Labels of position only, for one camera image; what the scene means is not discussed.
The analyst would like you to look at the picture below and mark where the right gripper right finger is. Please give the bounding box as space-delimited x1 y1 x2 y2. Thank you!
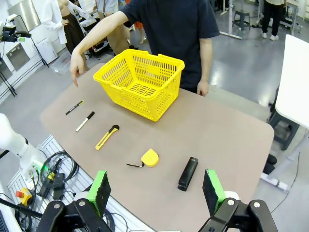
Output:
197 168 278 232

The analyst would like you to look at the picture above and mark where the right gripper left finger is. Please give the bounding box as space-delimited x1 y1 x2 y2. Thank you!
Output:
36 170 114 232

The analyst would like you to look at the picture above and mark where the yellow utility knife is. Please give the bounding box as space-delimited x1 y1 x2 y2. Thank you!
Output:
95 124 120 151

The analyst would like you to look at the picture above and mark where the white marker black cap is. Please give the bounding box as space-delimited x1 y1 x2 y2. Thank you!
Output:
75 111 95 133

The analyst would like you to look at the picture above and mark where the black fineliner pen yellow tip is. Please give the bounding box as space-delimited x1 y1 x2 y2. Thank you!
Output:
65 100 84 116

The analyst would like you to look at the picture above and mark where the person's right forearm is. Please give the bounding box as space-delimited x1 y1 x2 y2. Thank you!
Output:
71 21 115 58

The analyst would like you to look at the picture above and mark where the person's left forearm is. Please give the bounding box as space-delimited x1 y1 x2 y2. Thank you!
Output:
199 45 213 82

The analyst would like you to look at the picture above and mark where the yellow plastic shopping basket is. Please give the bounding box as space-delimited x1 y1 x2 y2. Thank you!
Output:
93 48 185 122

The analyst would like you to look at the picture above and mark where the person in tan trousers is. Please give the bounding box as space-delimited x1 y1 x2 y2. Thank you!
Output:
95 0 132 56

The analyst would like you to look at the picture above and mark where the person in navy T-shirt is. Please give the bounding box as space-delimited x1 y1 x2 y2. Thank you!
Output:
119 0 221 94

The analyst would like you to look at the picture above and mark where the person in white shirt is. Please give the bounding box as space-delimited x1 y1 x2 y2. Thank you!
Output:
41 0 92 55

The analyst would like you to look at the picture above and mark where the person in black trousers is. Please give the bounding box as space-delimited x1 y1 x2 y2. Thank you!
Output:
260 0 288 41

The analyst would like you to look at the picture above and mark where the person's left hand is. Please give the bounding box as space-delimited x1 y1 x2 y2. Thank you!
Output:
197 79 210 97

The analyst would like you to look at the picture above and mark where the person's right hand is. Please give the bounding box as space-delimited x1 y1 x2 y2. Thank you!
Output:
69 52 85 87

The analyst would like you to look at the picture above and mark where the black stapler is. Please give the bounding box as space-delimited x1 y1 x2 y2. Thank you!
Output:
177 156 199 192

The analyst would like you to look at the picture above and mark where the white power strip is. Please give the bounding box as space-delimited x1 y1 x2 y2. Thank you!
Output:
260 173 289 191

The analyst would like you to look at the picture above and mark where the yellow tape measure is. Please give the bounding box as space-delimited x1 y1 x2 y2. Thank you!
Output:
126 148 160 168

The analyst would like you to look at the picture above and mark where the yellow emergency stop button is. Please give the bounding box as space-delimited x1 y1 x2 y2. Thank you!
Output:
14 187 34 206

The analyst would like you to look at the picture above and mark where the clear plastic storage bin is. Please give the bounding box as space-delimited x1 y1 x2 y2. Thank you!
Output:
49 52 72 75

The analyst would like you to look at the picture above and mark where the large white table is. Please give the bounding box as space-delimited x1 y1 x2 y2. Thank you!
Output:
275 33 309 160

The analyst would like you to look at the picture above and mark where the white air purifier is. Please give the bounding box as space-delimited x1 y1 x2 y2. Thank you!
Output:
36 37 58 65

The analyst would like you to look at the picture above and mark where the grey metal stool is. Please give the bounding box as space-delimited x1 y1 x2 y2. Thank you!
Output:
232 9 252 31

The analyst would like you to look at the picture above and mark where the silver aluminium mounting frame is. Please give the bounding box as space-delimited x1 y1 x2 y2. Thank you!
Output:
7 134 155 232

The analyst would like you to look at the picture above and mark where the black coiled cable bundle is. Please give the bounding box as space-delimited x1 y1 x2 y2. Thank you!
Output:
40 150 79 187

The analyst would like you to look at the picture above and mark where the background robot gripper with camera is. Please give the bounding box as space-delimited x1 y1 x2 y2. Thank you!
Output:
0 14 32 44

